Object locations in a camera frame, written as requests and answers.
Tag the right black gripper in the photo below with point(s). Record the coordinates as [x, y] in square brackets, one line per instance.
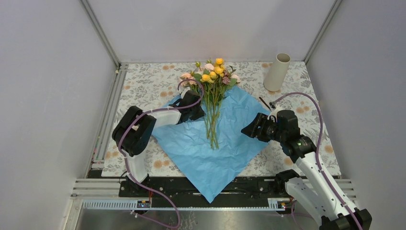
[261, 120]

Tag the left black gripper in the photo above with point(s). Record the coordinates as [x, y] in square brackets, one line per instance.
[200, 113]

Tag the blue wrapping paper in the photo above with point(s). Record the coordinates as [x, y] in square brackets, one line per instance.
[211, 170]

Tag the artificial flower bunch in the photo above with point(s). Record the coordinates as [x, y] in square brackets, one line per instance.
[213, 79]

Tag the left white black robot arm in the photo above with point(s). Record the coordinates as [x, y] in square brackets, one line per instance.
[133, 132]

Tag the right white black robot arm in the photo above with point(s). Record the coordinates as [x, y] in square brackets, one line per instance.
[327, 204]

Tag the beige cylindrical vase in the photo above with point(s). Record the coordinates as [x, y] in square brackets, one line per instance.
[277, 72]

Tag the floral patterned table mat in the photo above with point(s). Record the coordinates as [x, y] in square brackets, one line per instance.
[152, 85]

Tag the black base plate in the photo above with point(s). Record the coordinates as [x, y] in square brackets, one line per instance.
[242, 192]

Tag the left aluminium frame post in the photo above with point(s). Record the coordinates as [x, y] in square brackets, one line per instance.
[100, 32]

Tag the white slotted cable duct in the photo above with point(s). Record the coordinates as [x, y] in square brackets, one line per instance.
[138, 205]

